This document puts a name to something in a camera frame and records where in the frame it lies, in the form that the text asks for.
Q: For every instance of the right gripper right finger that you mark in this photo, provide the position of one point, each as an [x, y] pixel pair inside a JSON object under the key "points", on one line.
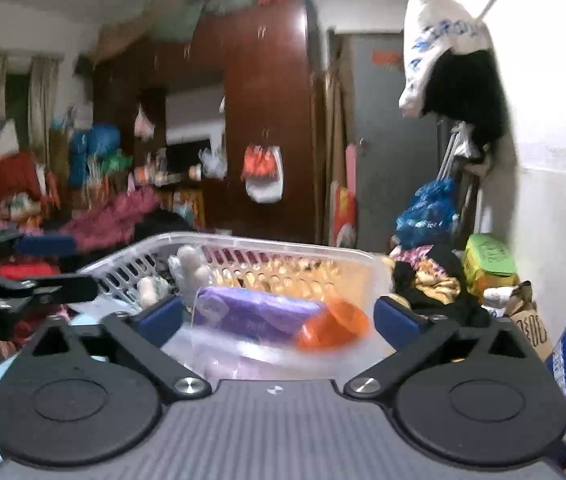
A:
{"points": [[415, 341]]}

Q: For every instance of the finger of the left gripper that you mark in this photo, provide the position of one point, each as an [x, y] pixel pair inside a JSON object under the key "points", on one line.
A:
{"points": [[14, 243], [19, 298]]}

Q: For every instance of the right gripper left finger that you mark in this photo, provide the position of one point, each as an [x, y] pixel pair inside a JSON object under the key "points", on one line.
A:
{"points": [[136, 341]]}

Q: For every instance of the clear plastic bag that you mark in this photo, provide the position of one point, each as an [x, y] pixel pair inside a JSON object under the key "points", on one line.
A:
{"points": [[215, 356]]}

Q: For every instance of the purple tissue pack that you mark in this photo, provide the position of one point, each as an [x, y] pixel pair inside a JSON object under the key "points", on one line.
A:
{"points": [[253, 315]]}

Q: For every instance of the clear plastic slotted basket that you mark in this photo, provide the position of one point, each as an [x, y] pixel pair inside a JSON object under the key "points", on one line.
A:
{"points": [[289, 269]]}

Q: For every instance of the orange bottle cap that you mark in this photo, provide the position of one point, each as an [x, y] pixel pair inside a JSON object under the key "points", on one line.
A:
{"points": [[337, 324]]}

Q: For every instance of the pink floral bedding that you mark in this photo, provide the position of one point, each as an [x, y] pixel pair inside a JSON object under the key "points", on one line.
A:
{"points": [[113, 222]]}

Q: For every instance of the green yellow box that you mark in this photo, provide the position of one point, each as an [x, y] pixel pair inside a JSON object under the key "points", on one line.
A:
{"points": [[487, 263]]}

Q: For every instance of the blue plastic bag by door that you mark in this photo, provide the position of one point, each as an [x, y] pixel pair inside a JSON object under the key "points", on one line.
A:
{"points": [[430, 217]]}

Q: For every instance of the grey metal door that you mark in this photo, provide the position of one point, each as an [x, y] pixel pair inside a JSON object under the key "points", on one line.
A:
{"points": [[395, 155]]}

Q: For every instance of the orange white bag on wardrobe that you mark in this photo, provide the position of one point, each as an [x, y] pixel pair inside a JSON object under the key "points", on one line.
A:
{"points": [[263, 174]]}

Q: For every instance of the dark red wooden wardrobe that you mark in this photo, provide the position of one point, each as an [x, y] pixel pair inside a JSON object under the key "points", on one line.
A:
{"points": [[261, 55]]}

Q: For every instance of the black hanging garment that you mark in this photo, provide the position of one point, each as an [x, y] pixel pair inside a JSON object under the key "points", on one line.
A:
{"points": [[467, 88]]}

